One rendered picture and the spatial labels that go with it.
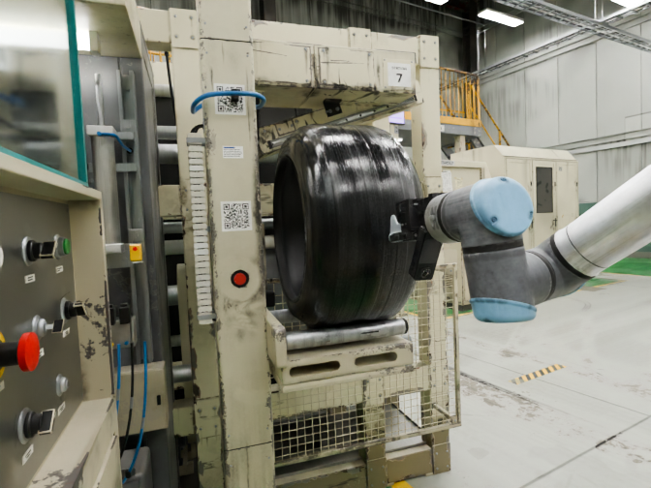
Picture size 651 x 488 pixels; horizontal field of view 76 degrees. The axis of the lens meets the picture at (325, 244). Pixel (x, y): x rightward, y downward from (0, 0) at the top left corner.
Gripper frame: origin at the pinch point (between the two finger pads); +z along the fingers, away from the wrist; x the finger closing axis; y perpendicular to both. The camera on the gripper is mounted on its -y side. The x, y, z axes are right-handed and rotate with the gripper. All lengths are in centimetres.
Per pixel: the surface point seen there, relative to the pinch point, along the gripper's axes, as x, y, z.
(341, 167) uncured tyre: 10.5, 17.8, 2.7
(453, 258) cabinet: -269, -5, 366
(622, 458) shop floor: -146, -107, 69
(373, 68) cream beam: -19, 62, 41
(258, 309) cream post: 28.8, -14.3, 23.4
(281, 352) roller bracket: 25.5, -24.1, 13.0
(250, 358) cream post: 31.5, -26.8, 24.8
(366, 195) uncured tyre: 5.7, 10.8, 0.8
